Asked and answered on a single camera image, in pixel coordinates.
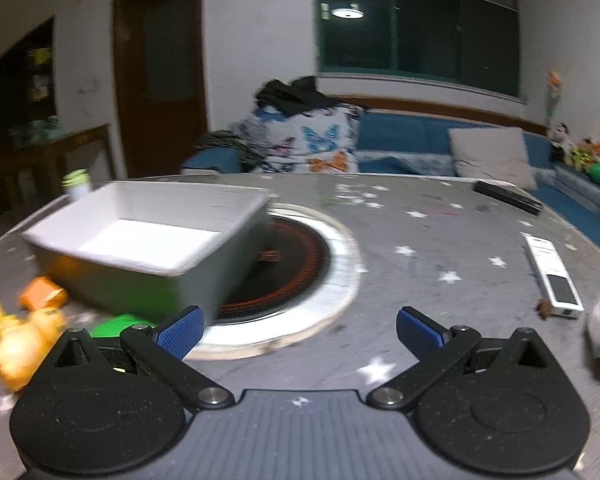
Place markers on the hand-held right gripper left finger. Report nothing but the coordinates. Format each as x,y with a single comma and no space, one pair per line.
182,332

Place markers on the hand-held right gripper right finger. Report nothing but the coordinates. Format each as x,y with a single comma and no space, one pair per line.
420,332

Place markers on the green plastic toy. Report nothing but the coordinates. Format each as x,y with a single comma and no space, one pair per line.
115,326

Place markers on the grey cardboard box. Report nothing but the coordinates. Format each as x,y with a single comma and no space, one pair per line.
130,280

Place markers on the orange toy block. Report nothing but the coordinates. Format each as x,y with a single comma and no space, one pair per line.
42,294

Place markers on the large orange-yellow duck toy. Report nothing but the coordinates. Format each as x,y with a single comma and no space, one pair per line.
25,347

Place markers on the round table heater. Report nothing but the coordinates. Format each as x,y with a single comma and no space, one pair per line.
300,260

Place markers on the white remote control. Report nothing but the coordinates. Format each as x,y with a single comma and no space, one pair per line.
550,270

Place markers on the black stick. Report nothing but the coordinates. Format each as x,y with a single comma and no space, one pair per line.
505,196

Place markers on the white jar with green lid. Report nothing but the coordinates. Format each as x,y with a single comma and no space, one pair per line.
77,187

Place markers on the grey cushion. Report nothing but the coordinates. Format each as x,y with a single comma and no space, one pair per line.
490,155

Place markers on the blue sofa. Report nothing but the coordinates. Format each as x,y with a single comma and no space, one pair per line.
405,132

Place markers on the striped grey cloth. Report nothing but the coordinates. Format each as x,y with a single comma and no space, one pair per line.
240,140

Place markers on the butterfly print pillow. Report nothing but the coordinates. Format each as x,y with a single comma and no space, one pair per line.
325,140

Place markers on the wooden desk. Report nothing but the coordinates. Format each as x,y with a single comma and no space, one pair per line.
45,147

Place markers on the panda plush toy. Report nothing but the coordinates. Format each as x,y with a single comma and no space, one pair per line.
560,135

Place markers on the small plush toys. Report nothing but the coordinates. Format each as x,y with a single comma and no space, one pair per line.
585,152

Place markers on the black clothes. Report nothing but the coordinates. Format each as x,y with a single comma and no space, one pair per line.
300,95

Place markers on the brown wooden door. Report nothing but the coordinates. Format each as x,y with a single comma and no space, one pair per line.
165,60

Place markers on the dark wooden shelf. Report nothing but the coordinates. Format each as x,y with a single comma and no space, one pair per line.
10,95

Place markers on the dark window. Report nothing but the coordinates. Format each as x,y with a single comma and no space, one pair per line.
420,35

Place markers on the flower wall toy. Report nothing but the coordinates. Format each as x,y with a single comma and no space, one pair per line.
555,92

